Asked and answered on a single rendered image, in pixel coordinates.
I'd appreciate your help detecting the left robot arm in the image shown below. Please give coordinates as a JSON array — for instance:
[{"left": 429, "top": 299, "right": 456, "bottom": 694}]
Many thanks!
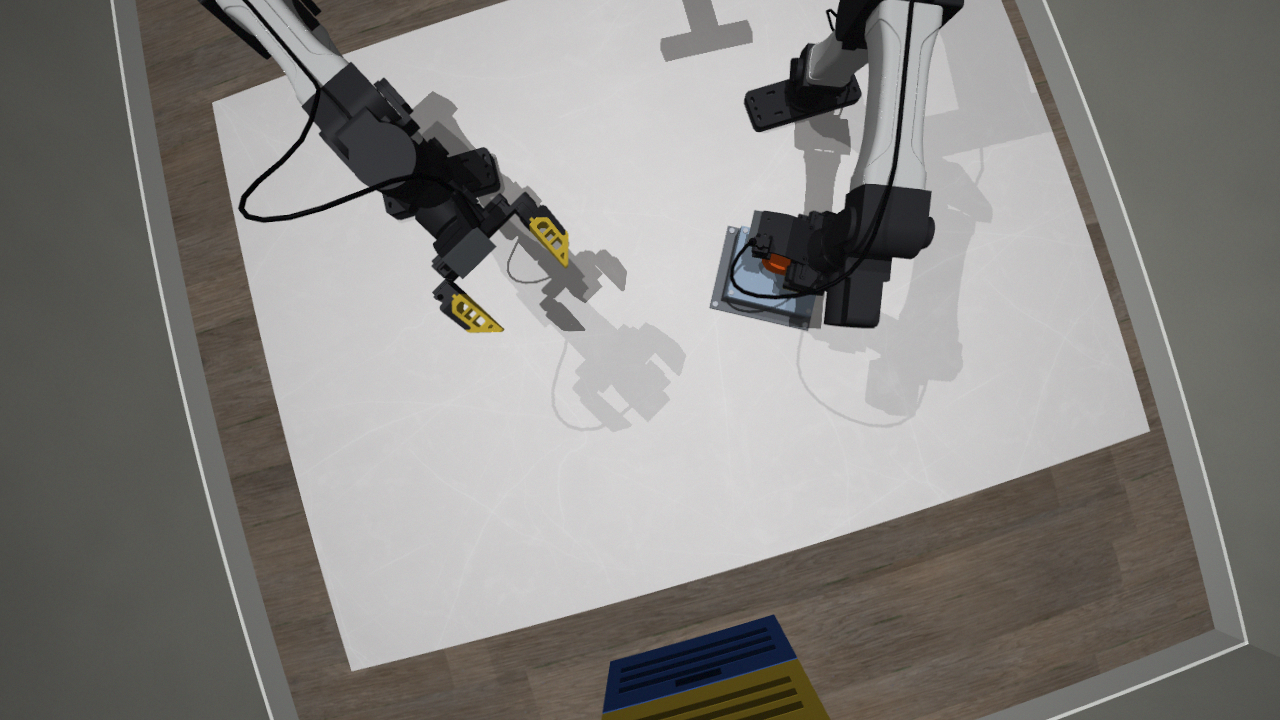
[{"left": 745, "top": 0, "right": 964, "bottom": 328}]

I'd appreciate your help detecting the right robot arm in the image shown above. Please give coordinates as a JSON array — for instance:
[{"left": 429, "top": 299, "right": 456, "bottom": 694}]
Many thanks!
[{"left": 198, "top": 0, "right": 498, "bottom": 279}]

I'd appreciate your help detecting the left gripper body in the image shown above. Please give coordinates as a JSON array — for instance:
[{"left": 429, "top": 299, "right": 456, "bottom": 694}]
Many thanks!
[{"left": 782, "top": 211, "right": 842, "bottom": 293}]

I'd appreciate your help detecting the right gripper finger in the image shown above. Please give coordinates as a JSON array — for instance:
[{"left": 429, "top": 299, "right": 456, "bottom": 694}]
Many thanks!
[
  {"left": 529, "top": 217, "right": 568, "bottom": 268},
  {"left": 452, "top": 293, "right": 506, "bottom": 333}
]

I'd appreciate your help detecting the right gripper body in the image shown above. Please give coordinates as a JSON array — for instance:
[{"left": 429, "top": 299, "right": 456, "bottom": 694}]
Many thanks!
[{"left": 415, "top": 186, "right": 564, "bottom": 331}]

